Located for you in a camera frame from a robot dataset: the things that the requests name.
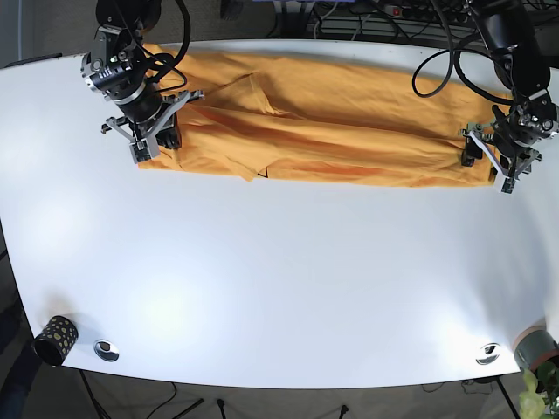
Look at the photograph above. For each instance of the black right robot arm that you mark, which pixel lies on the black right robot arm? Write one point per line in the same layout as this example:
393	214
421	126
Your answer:
141	16

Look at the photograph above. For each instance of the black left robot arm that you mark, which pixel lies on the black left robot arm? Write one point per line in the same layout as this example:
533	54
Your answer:
509	37

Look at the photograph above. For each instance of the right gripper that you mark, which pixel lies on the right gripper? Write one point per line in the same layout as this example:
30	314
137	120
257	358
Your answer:
136	80

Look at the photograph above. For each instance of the grey plant pot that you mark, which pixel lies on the grey plant pot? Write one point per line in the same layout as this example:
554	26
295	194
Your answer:
533	347

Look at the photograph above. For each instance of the black gold spotted cup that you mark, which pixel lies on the black gold spotted cup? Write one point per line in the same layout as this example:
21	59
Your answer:
55	341

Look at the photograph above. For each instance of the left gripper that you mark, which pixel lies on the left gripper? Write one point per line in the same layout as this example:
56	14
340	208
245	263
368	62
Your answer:
508	141

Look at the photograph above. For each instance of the orange yellow T-shirt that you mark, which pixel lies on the orange yellow T-shirt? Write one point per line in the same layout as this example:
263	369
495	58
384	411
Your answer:
299	119

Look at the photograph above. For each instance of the right silver table grommet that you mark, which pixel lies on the right silver table grommet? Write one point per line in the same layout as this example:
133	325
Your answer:
488	354

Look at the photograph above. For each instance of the silver table grommet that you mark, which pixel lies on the silver table grommet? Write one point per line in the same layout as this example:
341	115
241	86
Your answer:
488	354
106	350

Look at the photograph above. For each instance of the left silver table grommet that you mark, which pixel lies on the left silver table grommet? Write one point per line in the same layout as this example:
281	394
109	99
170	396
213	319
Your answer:
106	350

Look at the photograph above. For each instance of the green potted plant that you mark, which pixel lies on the green potted plant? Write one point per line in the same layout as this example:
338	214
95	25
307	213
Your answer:
540	398

